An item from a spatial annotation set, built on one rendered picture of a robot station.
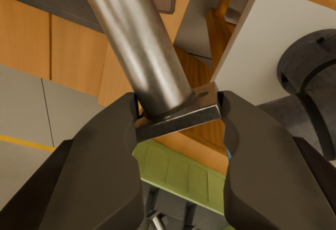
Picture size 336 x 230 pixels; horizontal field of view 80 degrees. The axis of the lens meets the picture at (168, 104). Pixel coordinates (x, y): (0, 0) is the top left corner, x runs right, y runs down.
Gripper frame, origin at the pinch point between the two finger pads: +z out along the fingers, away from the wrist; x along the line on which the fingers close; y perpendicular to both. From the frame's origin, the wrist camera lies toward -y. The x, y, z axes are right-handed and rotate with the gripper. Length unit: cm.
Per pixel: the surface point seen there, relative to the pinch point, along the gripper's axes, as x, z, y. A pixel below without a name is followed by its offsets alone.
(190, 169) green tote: 6, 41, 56
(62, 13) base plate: -23.4, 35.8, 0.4
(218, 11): 23, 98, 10
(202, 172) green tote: 11, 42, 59
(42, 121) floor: -125, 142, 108
